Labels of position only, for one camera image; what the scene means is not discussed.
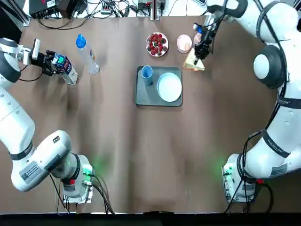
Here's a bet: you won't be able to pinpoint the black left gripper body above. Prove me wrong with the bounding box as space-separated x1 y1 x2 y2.
30 51 49 72

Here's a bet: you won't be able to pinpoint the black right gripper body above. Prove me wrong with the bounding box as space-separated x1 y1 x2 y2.
199 23 216 48

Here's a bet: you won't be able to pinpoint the triangular white bread sandwich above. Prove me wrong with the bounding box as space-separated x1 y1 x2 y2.
182 48 206 72

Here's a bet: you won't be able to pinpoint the blue white milk carton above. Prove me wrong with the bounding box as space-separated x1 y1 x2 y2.
51 53 79 86

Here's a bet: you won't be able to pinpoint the light blue plate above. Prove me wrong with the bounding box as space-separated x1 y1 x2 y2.
157 72 183 103

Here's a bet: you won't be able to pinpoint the white round plate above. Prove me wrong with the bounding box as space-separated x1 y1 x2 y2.
145 32 169 57

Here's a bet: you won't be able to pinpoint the blue cup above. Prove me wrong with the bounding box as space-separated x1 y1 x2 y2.
141 65 154 87

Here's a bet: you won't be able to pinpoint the grey rectangular tray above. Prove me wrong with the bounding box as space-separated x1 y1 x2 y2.
134 65 184 107

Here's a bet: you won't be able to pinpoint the clear bottle blue cap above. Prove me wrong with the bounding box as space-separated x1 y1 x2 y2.
75 33 101 75

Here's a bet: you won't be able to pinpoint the red strawberry pile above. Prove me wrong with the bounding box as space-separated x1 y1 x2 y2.
147 33 168 56

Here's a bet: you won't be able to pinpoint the black router red logo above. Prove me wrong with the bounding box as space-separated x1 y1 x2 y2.
29 0 62 19

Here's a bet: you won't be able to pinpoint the dark brown box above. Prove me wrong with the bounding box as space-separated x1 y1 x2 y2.
58 0 79 19

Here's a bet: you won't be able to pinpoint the power strip red switches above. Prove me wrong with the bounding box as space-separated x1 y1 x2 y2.
100 4 119 13

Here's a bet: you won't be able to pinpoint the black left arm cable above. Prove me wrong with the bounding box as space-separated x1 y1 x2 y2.
17 65 47 82

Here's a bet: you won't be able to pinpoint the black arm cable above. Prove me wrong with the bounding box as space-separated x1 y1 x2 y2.
224 70 292 212
17 65 47 82

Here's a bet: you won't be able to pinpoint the black desk cable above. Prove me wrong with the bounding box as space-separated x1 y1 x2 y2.
37 14 89 31

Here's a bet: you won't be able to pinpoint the aluminium frame rail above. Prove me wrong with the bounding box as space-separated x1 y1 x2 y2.
14 8 31 27

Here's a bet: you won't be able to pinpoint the aluminium post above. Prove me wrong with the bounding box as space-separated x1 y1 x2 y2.
150 0 163 21

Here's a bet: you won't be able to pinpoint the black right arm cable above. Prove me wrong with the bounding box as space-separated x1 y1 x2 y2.
224 70 292 212

